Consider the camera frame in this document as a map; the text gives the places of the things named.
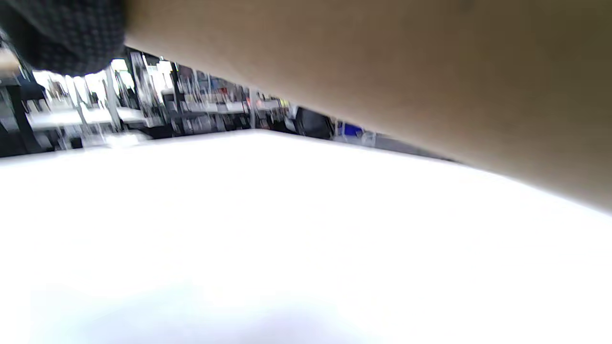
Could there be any person's right hand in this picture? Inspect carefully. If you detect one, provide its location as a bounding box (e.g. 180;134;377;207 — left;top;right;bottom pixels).
0;0;128;77

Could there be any brown cardboard mailing tube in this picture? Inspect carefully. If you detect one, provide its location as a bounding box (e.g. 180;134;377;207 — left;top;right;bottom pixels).
123;0;612;214

